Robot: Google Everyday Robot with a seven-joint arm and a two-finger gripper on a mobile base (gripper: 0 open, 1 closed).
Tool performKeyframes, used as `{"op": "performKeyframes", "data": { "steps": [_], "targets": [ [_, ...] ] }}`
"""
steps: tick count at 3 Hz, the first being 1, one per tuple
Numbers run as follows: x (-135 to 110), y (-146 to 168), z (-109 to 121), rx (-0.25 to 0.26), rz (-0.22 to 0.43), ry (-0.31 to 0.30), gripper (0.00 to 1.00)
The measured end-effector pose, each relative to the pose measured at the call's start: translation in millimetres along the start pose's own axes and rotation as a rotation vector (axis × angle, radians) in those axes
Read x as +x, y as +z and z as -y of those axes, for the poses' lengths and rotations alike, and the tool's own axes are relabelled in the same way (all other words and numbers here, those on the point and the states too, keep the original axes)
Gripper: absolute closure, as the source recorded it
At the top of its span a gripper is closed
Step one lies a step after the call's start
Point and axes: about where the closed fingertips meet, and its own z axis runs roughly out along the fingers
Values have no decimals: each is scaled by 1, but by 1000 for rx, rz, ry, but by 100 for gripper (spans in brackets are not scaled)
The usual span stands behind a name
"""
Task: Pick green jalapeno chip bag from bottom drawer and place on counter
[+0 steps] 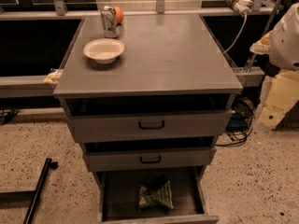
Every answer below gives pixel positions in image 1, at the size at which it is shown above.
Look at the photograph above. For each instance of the green jalapeno chip bag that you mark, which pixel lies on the green jalapeno chip bag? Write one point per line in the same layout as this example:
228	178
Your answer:
150	196

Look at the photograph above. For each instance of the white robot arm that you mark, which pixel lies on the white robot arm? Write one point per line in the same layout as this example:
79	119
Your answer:
281	44

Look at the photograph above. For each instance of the grey drawer cabinet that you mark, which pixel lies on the grey drawer cabinet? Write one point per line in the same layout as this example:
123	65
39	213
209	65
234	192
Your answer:
171	64

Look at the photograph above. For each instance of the top grey drawer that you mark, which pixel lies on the top grey drawer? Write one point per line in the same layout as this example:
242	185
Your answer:
93	129

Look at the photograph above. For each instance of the bottom grey drawer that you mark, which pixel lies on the bottom grey drawer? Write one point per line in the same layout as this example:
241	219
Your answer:
119	197

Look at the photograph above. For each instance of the white paper bowl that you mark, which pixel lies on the white paper bowl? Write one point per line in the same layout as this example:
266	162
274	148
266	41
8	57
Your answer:
104	50

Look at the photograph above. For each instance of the silver drink can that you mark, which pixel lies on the silver drink can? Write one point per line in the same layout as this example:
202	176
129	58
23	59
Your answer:
109	22

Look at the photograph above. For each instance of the orange fruit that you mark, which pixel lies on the orange fruit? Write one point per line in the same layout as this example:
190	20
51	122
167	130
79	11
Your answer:
119	15

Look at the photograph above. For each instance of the yellow crumpled cloth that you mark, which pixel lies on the yellow crumpled cloth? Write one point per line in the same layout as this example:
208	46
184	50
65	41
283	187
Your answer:
53	77

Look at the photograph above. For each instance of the white power strip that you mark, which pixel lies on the white power strip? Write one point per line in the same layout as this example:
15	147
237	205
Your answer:
239	6

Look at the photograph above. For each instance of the black metal bar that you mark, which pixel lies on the black metal bar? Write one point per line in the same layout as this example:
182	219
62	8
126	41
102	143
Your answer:
49	164

